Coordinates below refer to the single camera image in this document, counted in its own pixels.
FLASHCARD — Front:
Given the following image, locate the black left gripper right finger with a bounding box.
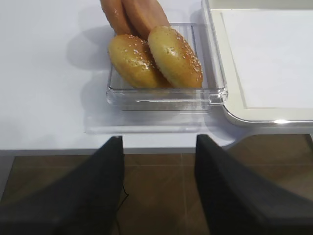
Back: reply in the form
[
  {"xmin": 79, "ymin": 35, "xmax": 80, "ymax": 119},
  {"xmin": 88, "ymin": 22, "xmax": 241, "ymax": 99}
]
[{"xmin": 195, "ymin": 134, "xmax": 313, "ymax": 235}]

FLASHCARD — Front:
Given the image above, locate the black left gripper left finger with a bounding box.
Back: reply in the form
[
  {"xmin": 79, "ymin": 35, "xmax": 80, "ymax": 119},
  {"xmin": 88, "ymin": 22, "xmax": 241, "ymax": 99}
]
[{"xmin": 0, "ymin": 137, "xmax": 123, "ymax": 235}]

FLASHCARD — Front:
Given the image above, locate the plain bun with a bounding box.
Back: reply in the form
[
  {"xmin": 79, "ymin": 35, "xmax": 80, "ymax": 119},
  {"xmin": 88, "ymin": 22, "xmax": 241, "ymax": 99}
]
[
  {"xmin": 100, "ymin": 0, "xmax": 135, "ymax": 35},
  {"xmin": 122, "ymin": 0, "xmax": 170, "ymax": 40}
]

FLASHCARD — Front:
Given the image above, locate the clear bun container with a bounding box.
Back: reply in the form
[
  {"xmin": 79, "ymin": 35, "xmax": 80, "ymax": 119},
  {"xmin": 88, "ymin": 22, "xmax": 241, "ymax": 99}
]
[{"xmin": 107, "ymin": 23, "xmax": 228, "ymax": 111}]

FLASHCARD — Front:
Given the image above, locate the sesame bun top left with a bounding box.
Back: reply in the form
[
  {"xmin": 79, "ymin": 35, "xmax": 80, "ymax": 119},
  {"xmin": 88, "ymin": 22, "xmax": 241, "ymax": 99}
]
[{"xmin": 108, "ymin": 34, "xmax": 172, "ymax": 89}]

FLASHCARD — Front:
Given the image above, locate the sesame bun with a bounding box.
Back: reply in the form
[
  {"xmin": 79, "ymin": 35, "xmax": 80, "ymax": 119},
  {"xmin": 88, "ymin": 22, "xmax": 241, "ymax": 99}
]
[
  {"xmin": 108, "ymin": 34, "xmax": 172, "ymax": 89},
  {"xmin": 148, "ymin": 26, "xmax": 203, "ymax": 89}
]

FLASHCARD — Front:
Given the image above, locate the sesame bun top right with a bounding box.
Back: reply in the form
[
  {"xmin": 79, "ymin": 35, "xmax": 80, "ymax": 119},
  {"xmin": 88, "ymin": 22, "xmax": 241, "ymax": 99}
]
[{"xmin": 148, "ymin": 26, "xmax": 203, "ymax": 89}]

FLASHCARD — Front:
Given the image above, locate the white metal tray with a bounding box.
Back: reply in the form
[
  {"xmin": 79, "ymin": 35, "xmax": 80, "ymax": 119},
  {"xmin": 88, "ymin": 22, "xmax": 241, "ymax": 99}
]
[{"xmin": 201, "ymin": 0, "xmax": 313, "ymax": 132}]

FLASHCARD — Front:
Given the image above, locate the white paper tray liner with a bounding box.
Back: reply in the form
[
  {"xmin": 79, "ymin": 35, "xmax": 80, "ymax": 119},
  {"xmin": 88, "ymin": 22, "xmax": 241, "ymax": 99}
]
[{"xmin": 222, "ymin": 10, "xmax": 313, "ymax": 108}]

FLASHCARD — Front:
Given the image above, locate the black thin cable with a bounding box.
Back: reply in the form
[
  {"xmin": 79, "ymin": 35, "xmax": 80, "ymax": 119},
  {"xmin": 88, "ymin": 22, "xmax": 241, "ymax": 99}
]
[{"xmin": 114, "ymin": 180, "xmax": 130, "ymax": 235}]

